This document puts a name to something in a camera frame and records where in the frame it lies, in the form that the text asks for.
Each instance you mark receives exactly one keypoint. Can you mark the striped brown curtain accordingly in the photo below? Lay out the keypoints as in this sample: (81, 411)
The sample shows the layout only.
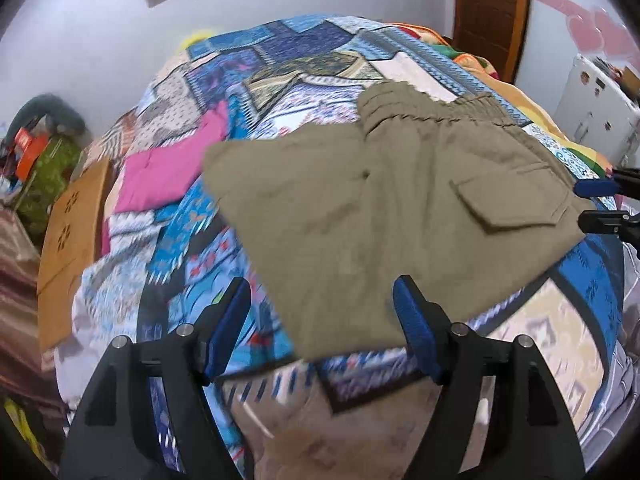
(20, 310)

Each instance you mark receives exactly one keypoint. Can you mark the white heart-print sliding door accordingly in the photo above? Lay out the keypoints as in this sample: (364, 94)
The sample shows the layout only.
(585, 20)

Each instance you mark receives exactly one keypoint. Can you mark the orange colourful fleece blanket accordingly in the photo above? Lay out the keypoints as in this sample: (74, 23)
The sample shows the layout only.
(475, 62)

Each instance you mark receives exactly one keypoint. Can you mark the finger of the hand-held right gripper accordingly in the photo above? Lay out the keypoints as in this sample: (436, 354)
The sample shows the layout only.
(605, 222)
(592, 188)

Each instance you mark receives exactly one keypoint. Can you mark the orange box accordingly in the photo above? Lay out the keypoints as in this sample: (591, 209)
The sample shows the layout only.
(29, 151)

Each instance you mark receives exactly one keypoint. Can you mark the pink cloth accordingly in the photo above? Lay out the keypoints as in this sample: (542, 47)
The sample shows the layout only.
(165, 170)

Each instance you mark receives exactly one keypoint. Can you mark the grey striped cloth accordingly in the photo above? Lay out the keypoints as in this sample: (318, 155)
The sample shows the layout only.
(617, 390)

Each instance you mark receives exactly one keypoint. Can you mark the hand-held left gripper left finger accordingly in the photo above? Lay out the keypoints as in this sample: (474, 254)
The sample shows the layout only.
(230, 330)

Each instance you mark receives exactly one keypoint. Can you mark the white floral bedsheet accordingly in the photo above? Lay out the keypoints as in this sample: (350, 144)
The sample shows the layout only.
(95, 285)

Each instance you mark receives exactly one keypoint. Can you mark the green patterned bag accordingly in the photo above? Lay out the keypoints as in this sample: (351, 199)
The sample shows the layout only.
(50, 172)

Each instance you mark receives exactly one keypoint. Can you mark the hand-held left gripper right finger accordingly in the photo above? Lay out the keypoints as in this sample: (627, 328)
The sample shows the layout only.
(417, 325)

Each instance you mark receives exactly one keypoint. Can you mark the khaki pants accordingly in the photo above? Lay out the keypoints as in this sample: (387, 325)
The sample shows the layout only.
(375, 220)

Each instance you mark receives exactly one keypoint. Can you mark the brown wooden door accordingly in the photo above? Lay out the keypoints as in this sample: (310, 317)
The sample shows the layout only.
(492, 15)

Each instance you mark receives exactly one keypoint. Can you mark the blue patchwork blanket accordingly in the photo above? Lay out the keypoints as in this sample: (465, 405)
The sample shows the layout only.
(280, 75)

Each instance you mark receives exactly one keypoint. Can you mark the white plastic cabinet with stickers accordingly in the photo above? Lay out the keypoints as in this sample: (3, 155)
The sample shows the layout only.
(600, 110)

